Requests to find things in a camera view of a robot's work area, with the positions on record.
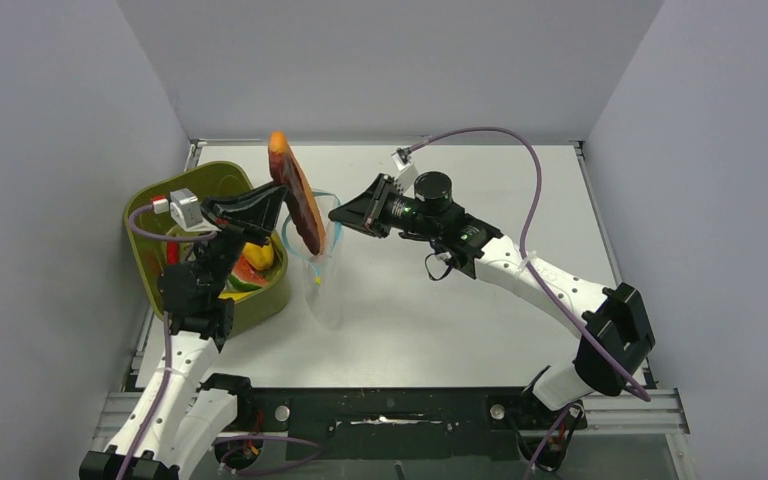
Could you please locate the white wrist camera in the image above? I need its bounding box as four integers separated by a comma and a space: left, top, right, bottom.
151, 188, 203, 231
392, 148, 419, 194

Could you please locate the clear zip top bag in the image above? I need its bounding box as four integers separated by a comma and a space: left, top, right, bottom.
280, 189, 343, 330

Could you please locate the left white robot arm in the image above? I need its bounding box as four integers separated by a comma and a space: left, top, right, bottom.
79, 182, 288, 479

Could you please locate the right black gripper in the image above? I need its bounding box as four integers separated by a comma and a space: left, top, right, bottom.
329, 175, 440, 241

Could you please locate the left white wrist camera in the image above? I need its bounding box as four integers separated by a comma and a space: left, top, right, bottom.
151, 188, 203, 231

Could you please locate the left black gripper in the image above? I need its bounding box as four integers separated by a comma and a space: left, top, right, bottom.
196, 181, 287, 298

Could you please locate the red toy chili pepper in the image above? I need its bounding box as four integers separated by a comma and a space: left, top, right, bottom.
165, 242, 180, 266

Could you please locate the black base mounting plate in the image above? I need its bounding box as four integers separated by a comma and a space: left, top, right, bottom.
214, 387, 588, 475

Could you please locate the toy watermelon slice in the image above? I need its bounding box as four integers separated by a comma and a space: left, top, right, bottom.
226, 256, 269, 293

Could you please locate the yellow toy bell pepper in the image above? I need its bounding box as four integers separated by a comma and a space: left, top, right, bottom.
242, 243, 275, 271

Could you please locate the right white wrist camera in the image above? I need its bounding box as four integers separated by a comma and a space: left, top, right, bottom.
392, 148, 419, 194

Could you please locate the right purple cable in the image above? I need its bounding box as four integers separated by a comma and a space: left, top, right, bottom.
403, 127, 652, 403

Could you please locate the olive green plastic bin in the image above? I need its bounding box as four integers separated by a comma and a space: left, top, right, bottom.
123, 161, 291, 336

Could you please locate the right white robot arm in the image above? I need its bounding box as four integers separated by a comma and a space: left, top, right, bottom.
328, 171, 656, 427

